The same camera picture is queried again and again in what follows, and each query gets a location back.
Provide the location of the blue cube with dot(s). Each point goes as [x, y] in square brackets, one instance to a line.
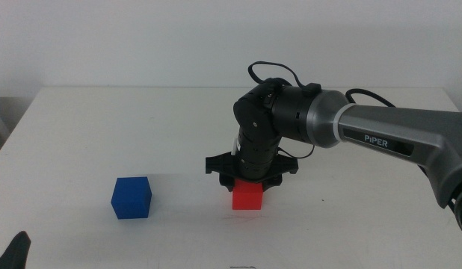
[131, 198]

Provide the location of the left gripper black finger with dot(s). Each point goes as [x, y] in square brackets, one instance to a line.
[14, 252]

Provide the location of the red cube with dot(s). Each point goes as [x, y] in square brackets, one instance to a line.
[247, 196]

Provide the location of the right black grey Piper arm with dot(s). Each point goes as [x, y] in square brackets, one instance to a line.
[384, 127]

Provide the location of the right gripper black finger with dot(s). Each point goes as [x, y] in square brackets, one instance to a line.
[271, 183]
[226, 184]

